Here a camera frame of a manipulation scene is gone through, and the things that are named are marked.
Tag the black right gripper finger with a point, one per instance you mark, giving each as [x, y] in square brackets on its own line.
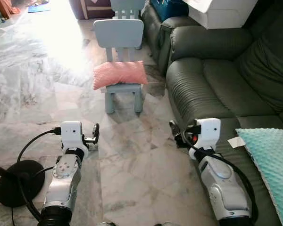
[174, 128]

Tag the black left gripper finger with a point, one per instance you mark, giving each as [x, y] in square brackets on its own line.
[96, 130]

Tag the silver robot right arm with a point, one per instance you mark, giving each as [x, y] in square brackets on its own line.
[224, 188]

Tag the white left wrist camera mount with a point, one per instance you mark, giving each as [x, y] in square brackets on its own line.
[71, 134]

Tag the blue suitcase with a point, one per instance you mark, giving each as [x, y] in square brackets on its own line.
[167, 8]

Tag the white drawer box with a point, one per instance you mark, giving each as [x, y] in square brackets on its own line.
[221, 12]

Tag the light blue children's chair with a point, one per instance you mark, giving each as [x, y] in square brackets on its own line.
[118, 33]
[127, 5]

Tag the blue floor mat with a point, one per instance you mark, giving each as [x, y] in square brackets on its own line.
[39, 7]

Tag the black round stand base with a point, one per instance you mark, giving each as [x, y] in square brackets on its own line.
[21, 183]

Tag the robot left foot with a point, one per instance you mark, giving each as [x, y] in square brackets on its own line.
[107, 224]

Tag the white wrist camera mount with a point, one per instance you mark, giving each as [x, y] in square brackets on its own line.
[71, 134]
[210, 133]

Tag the teal dotted pillow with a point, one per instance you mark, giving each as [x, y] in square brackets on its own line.
[269, 169]

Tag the orange cloth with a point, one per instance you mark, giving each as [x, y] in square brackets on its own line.
[7, 7]

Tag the purple sofa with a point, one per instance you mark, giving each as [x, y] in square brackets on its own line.
[92, 8]

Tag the pink dotted pillow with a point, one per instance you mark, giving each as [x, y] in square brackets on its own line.
[120, 74]

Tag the dark green leather sofa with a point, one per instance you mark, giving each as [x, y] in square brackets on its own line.
[217, 80]

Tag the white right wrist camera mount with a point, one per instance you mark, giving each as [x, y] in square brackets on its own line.
[210, 133]

